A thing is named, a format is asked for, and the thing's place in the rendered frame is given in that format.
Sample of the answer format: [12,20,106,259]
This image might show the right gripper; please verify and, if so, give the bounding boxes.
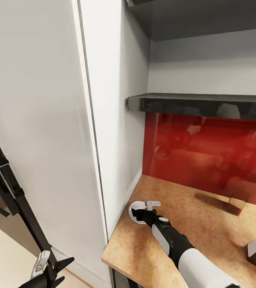
[131,208,157,224]

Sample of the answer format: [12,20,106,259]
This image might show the saucer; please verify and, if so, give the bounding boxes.
[128,200,146,224]

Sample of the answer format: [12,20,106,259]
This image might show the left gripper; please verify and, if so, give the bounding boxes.
[22,257,74,288]

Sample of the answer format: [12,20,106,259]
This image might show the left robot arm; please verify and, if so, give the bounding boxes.
[19,250,74,288]

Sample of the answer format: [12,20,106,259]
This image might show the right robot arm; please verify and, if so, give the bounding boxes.
[131,201,244,288]

